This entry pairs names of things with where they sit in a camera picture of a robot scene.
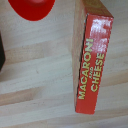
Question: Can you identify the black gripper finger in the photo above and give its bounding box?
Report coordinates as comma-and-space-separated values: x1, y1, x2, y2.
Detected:
0, 33, 6, 72

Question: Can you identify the red plastic bowl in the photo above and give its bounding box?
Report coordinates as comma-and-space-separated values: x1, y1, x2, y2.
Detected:
7, 0, 56, 22

